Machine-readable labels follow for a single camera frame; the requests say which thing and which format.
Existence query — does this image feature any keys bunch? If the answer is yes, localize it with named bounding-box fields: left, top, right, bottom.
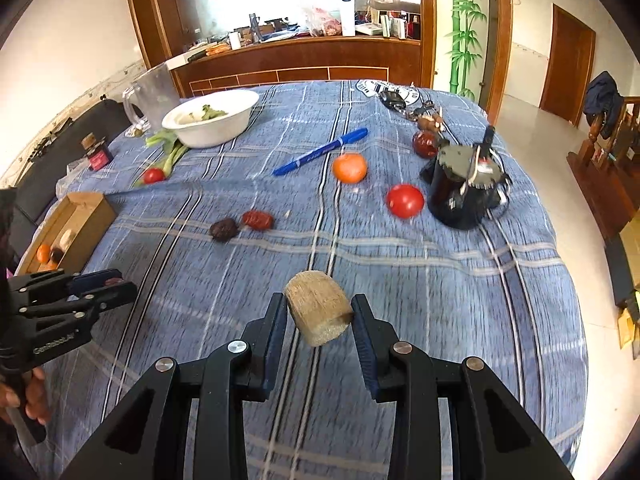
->
left=378, top=87, right=444, bottom=133

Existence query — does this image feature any dark purple date centre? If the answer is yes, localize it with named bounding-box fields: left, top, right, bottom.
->
left=209, top=218, right=239, bottom=243

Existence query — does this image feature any brown wooden door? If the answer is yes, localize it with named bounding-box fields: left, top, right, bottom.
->
left=539, top=4, right=596, bottom=127

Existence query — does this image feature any blue marker pen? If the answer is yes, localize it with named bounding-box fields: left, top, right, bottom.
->
left=271, top=128, right=369, bottom=177

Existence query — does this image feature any dark red fruit far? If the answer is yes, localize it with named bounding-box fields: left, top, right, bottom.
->
left=412, top=130, right=440, bottom=159

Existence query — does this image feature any black cylindrical device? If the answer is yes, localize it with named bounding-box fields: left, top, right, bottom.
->
left=420, top=126, right=512, bottom=231

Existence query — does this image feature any red date right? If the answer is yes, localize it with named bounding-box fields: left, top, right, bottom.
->
left=242, top=209, right=274, bottom=231

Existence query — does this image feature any blue plaid tablecloth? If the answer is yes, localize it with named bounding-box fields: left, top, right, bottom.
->
left=28, top=81, right=587, bottom=479

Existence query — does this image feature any dark plum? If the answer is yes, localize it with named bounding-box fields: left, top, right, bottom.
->
left=50, top=247, right=64, bottom=264

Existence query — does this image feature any dark jacket on railing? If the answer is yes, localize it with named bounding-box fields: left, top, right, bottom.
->
left=582, top=70, right=624, bottom=140

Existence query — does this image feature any wooden stair railing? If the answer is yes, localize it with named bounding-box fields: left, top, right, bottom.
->
left=566, top=96, right=639, bottom=240

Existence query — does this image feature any person's left hand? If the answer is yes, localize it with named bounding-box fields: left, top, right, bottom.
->
left=0, top=367, right=51, bottom=425

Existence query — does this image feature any small dark jar pink label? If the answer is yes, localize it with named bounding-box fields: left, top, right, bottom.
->
left=81, top=133, right=113, bottom=171

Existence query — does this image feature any beige cake piece round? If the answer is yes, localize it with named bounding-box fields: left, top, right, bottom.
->
left=58, top=229, right=77, bottom=252

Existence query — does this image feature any green leafy vegetable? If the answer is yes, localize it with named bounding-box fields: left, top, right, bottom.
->
left=134, top=129, right=189, bottom=188

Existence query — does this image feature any white bowl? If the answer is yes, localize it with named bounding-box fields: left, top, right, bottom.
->
left=162, top=89, right=259, bottom=148

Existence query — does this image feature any clear plastic pitcher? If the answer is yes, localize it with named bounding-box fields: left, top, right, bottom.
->
left=122, top=63, right=181, bottom=133

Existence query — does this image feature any orange tangerine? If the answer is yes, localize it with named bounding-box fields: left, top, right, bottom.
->
left=38, top=261, right=58, bottom=272
left=36, top=244, right=52, bottom=264
left=332, top=153, right=368, bottom=184

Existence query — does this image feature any wooden counter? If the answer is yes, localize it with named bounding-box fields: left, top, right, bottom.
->
left=174, top=36, right=434, bottom=98

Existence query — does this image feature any black sofa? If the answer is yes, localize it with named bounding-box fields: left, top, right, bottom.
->
left=9, top=99, right=131, bottom=260

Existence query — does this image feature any red cherry tomato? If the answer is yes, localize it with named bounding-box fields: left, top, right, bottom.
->
left=142, top=167, right=166, bottom=185
left=386, top=183, right=425, bottom=219

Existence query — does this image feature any red cherry tomato right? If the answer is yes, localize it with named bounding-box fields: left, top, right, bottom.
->
left=386, top=183, right=425, bottom=219

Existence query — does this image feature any red cherry tomato left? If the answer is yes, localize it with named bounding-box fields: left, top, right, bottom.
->
left=142, top=167, right=166, bottom=185

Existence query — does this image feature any plastic bag on counter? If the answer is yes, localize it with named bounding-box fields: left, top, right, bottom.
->
left=305, top=8, right=342, bottom=37

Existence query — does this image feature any shallow cardboard tray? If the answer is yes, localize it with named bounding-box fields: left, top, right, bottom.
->
left=16, top=192, right=116, bottom=275

